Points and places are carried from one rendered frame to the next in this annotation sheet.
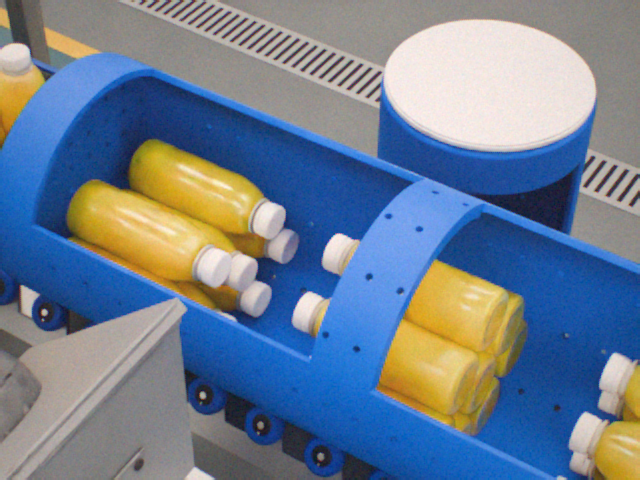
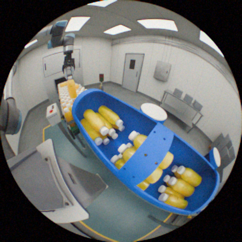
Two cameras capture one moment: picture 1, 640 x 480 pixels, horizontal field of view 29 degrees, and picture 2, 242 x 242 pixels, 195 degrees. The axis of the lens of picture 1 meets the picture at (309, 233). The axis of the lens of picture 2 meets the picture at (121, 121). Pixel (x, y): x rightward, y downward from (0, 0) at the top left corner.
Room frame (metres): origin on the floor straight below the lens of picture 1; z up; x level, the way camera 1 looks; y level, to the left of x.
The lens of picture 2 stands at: (0.71, 0.01, 1.37)
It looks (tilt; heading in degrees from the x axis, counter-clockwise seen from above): 43 degrees down; 7
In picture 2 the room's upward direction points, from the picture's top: 8 degrees clockwise
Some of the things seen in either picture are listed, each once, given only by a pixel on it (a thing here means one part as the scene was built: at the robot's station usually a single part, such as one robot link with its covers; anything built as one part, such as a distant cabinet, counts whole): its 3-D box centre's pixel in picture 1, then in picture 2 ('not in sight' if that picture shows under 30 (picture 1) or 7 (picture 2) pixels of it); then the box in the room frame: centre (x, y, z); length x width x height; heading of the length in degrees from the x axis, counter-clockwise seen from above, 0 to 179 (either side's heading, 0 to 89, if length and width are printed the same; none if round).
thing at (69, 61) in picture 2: not in sight; (68, 59); (1.11, 0.47, 1.44); 0.09 x 0.08 x 0.12; 58
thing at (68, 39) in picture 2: not in sight; (68, 40); (1.12, 0.47, 1.60); 0.09 x 0.08 x 0.11; 151
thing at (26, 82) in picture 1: (26, 112); not in sight; (1.30, 0.38, 0.98); 0.07 x 0.07 x 0.17
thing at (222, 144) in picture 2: not in sight; (222, 151); (1.06, -3.86, 0.59); 1.20 x 0.80 x 1.19; 146
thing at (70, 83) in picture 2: not in sight; (71, 88); (1.13, 0.49, 1.21); 0.07 x 0.07 x 0.17
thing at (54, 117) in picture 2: not in sight; (53, 113); (0.95, 0.64, 1.05); 0.20 x 0.10 x 0.10; 58
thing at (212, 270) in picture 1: (214, 267); (104, 131); (0.89, 0.10, 1.10); 0.04 x 0.02 x 0.04; 148
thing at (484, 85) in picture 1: (489, 82); (154, 110); (1.31, -0.24, 1.03); 0.28 x 0.28 x 0.01
